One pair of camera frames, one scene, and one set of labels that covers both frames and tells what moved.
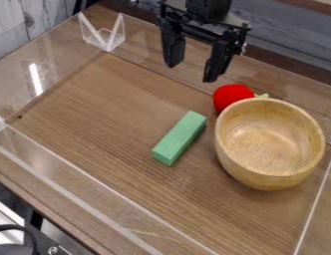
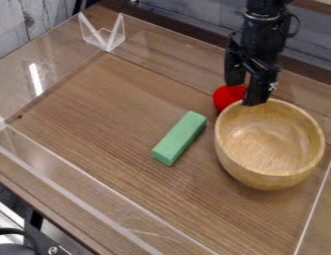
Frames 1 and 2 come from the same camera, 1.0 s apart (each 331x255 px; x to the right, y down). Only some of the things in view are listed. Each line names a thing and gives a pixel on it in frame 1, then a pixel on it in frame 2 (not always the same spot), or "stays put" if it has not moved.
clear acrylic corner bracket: [104, 38] stays put
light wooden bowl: [270, 143] stays put
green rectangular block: [179, 136] stays put
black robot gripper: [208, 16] -> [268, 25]
